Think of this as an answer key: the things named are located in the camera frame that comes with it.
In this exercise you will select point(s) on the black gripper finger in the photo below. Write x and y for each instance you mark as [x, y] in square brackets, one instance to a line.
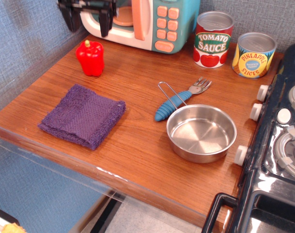
[71, 17]
[105, 21]

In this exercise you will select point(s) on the red toy capsicum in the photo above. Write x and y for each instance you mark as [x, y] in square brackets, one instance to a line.
[90, 55]

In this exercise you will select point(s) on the white stove knob middle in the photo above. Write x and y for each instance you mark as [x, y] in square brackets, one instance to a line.
[255, 111]

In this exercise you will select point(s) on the purple folded cloth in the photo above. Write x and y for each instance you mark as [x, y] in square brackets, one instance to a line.
[83, 117]

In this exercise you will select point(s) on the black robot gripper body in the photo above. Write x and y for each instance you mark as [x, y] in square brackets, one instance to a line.
[91, 6]

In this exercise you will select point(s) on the pineapple slices can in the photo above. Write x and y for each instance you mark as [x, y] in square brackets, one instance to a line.
[253, 55]

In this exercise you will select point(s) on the teal toy microwave oven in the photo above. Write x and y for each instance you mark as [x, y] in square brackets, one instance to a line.
[157, 25]

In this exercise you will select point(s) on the blue handled fork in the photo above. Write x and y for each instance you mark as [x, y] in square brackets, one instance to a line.
[172, 103]

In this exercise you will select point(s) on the white stove knob top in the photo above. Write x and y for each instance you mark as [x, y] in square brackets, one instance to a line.
[262, 92]

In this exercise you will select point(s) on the white stove knob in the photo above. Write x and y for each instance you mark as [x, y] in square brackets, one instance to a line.
[262, 92]
[240, 155]
[255, 111]

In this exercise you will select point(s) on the small steel pan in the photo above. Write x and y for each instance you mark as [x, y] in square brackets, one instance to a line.
[200, 133]

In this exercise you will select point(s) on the white stove knob bottom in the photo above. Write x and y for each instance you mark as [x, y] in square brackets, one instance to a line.
[240, 155]

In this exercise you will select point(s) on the black toy stove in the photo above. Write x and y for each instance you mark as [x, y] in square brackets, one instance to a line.
[266, 198]

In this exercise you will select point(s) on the tomato sauce can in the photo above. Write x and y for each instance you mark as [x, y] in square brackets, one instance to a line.
[212, 39]

